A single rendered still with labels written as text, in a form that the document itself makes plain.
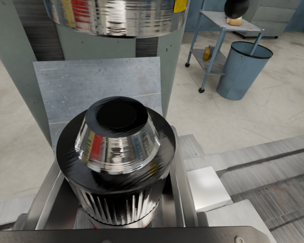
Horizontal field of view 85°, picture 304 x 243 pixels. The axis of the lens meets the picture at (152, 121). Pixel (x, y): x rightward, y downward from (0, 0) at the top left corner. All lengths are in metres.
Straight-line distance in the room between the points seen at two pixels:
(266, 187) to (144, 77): 0.43
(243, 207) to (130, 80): 0.39
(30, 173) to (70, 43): 1.34
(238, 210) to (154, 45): 0.41
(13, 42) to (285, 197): 0.70
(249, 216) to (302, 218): 0.22
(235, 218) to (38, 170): 1.53
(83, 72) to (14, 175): 1.35
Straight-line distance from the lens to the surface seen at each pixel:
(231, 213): 0.30
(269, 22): 5.54
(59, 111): 0.51
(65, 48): 0.48
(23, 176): 1.69
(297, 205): 0.52
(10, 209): 0.44
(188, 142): 0.39
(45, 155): 1.73
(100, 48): 0.47
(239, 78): 2.36
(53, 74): 0.49
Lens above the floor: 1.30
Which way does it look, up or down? 45 degrees down
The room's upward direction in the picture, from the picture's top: 7 degrees clockwise
